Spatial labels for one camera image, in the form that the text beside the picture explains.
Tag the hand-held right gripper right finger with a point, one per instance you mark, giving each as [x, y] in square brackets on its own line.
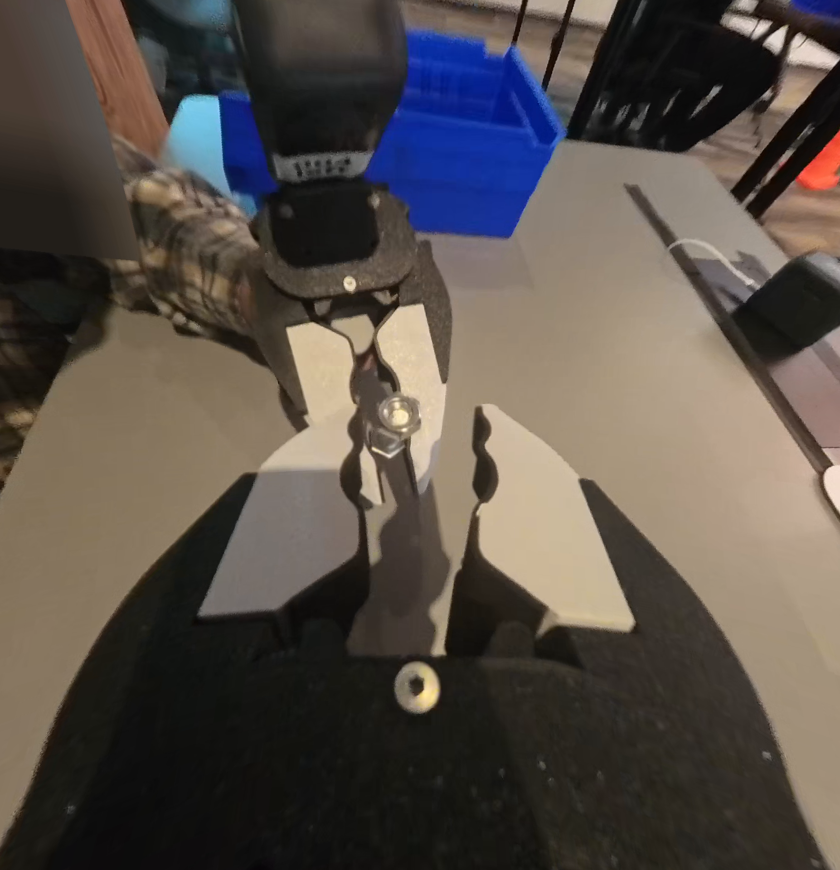
[542, 544]

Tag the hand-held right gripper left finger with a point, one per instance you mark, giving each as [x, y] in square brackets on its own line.
[290, 544]

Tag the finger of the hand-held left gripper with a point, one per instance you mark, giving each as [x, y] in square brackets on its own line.
[413, 353]
[321, 367]

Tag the silver hex nut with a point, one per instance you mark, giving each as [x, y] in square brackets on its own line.
[399, 412]

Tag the large silver hex bolt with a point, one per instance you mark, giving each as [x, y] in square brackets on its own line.
[382, 447]

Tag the blue plastic bin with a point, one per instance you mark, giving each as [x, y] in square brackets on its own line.
[474, 156]

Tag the pale blue rounded object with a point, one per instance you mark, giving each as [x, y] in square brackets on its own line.
[195, 143]

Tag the black panel on stand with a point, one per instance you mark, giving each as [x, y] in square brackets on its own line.
[556, 41]
[520, 24]

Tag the wooden pillar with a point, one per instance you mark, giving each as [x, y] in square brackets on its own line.
[120, 75]

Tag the dark grey box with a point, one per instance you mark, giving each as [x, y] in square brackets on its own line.
[800, 306]

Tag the dark wood office desk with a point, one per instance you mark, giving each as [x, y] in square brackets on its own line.
[794, 136]

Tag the orange traffic cone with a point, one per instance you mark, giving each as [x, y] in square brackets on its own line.
[824, 166]

